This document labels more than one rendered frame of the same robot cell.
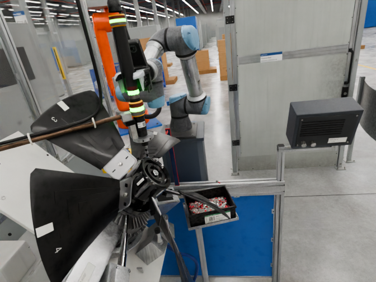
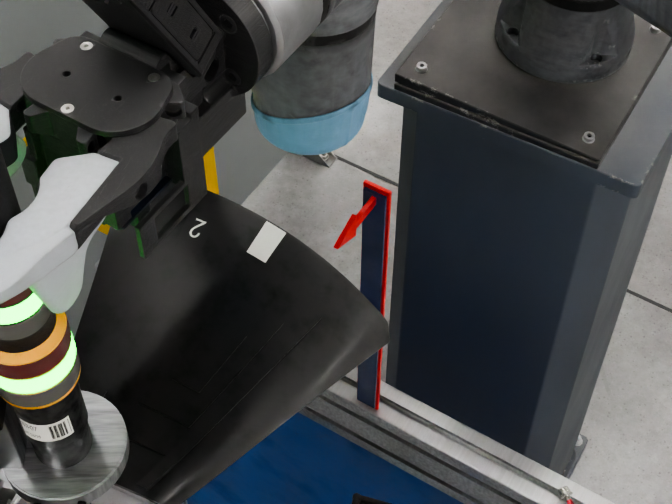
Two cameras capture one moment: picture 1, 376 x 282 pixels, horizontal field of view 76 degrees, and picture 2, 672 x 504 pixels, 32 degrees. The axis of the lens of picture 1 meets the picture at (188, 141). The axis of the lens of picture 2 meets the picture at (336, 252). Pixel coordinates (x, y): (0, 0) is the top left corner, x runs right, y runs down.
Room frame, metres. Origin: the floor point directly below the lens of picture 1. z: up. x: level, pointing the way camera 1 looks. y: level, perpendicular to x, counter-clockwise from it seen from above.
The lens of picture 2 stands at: (0.50, -0.12, 1.88)
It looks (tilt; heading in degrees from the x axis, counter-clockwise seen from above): 52 degrees down; 23
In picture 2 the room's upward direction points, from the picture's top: straight up
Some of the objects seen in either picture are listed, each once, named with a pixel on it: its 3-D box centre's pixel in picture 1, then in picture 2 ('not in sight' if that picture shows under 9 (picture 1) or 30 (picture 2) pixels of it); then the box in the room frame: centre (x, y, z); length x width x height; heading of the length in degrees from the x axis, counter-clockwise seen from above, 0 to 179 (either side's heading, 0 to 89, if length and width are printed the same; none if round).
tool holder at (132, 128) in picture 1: (137, 125); (31, 409); (0.74, 0.15, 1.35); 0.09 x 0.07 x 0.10; 116
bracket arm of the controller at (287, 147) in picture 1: (303, 146); not in sight; (0.99, -0.54, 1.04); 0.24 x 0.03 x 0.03; 81
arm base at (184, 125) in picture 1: (180, 121); (571, 1); (1.52, 0.03, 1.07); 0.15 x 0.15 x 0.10
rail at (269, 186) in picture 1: (196, 189); (457, 460); (1.08, -0.01, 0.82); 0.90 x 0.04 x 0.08; 81
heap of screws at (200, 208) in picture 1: (209, 208); not in sight; (0.91, -0.06, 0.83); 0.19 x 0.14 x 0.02; 96
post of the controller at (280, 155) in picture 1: (280, 163); not in sight; (1.01, -0.44, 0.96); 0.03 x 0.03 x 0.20; 81
